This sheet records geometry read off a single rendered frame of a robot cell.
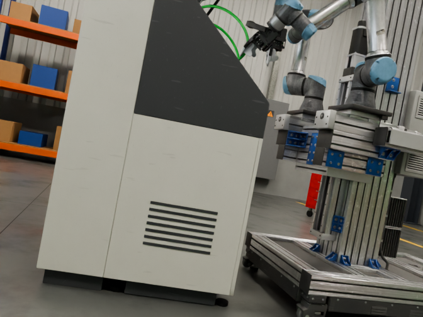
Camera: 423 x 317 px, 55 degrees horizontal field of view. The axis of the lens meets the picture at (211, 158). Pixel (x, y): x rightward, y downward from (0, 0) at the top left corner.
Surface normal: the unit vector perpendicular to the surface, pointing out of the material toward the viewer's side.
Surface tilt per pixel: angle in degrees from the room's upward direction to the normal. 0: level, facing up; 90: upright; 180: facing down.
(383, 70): 97
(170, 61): 90
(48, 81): 90
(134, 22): 90
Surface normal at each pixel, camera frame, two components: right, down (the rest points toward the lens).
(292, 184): 0.26, 0.06
